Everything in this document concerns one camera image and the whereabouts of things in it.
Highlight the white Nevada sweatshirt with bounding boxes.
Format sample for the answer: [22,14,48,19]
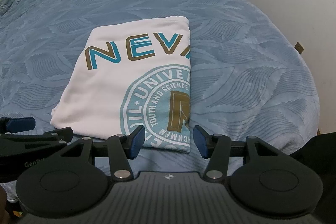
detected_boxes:
[51,16,191,153]

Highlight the brown wall socket right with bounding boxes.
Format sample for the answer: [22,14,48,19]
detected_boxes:
[294,42,305,55]

